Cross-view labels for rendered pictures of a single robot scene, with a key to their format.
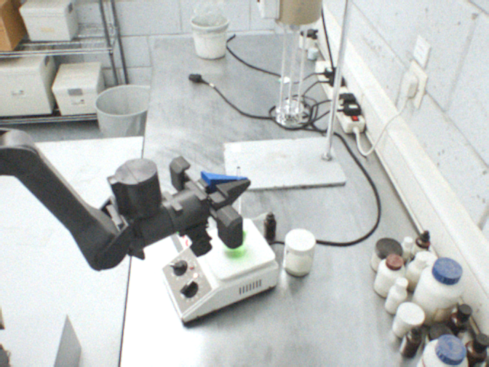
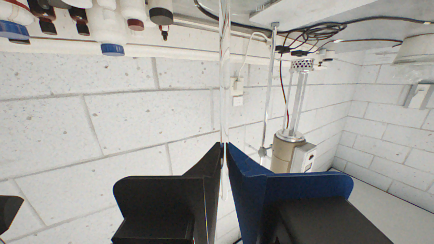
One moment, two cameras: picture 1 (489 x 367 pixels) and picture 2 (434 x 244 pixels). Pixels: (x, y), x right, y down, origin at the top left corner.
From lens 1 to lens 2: 76 cm
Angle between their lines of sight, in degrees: 78
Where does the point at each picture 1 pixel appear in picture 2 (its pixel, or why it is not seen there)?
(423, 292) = (100, 24)
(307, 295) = not seen: outside the picture
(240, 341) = not seen: outside the picture
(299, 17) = (281, 145)
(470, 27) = (213, 125)
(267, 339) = not seen: outside the picture
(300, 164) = (292, 12)
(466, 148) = (188, 85)
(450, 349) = (6, 34)
